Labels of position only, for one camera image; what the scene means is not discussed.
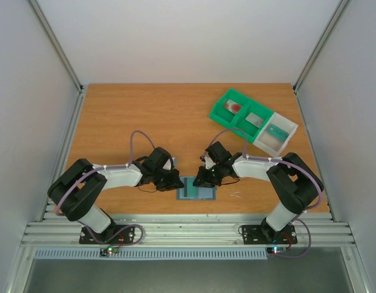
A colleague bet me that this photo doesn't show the right aluminium corner post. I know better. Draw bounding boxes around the right aluminium corner post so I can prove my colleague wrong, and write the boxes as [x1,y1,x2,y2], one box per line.
[292,0,351,92]

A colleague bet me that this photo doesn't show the left small circuit board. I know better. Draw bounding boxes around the left small circuit board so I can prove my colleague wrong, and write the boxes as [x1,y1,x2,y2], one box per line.
[99,247,119,257]

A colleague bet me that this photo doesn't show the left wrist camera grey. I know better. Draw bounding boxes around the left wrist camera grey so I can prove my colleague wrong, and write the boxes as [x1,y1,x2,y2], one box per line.
[171,157,178,168]

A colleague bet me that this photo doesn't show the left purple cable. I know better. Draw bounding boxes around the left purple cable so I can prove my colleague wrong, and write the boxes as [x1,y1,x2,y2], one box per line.
[56,130,146,245]

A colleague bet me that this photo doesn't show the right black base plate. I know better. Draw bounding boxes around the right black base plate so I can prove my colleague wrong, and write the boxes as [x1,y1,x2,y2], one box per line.
[238,225,298,245]

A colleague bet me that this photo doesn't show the teal card black stripe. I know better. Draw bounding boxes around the teal card black stripe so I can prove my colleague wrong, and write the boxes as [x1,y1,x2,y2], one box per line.
[266,124,289,142]

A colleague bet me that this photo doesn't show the small circuit board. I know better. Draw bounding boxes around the small circuit board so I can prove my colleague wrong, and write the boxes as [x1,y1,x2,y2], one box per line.
[99,247,119,257]
[267,246,291,255]

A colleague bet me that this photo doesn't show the teal card numbered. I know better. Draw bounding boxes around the teal card numbered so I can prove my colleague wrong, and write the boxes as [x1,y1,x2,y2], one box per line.
[181,177,197,199]

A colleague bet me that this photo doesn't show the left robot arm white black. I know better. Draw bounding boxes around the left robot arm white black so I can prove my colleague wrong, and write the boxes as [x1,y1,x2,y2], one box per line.
[47,147,184,244]

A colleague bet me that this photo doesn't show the teal card holder wallet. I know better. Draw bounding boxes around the teal card holder wallet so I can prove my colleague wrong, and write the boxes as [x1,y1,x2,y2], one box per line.
[176,176,217,201]

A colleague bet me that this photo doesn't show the grey card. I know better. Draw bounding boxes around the grey card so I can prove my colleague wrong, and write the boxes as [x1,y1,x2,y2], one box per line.
[245,112,264,128]

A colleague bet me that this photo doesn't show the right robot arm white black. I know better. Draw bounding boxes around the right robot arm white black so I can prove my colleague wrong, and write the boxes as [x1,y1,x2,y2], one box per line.
[193,142,324,244]

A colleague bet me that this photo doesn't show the aluminium rail base frame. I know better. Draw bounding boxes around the aluminium rail base frame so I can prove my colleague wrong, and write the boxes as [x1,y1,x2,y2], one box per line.
[7,83,371,292]

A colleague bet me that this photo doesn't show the green plastic bin far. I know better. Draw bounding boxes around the green plastic bin far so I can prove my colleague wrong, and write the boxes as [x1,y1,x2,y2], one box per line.
[209,89,250,128]

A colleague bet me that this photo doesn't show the aluminium corner post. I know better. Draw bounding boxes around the aluminium corner post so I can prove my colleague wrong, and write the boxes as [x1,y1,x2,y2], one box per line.
[26,0,84,92]
[292,0,351,92]

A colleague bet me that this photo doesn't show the white plastic bin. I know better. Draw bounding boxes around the white plastic bin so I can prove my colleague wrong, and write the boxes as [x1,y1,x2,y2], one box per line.
[253,112,298,157]

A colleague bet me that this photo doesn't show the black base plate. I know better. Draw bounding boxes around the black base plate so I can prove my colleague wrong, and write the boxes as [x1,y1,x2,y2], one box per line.
[238,225,298,245]
[79,225,139,245]

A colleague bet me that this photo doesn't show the left aluminium corner post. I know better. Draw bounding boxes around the left aluminium corner post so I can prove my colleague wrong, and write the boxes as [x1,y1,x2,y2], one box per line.
[26,0,84,92]

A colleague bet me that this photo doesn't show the right small circuit board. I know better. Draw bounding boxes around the right small circuit board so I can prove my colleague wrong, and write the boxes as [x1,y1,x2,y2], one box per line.
[267,246,291,255]

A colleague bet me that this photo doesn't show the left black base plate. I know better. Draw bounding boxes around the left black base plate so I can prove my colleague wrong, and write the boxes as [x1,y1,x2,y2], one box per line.
[79,225,139,245]

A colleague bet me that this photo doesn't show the red circle card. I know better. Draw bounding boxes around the red circle card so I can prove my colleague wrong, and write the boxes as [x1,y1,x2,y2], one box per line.
[224,99,242,115]

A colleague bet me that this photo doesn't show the green plastic bin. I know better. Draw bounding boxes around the green plastic bin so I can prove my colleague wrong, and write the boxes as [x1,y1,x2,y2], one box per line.
[209,89,250,128]
[231,101,274,143]

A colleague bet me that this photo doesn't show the green plastic bin middle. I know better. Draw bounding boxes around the green plastic bin middle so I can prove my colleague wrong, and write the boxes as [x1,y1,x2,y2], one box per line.
[231,101,274,143]

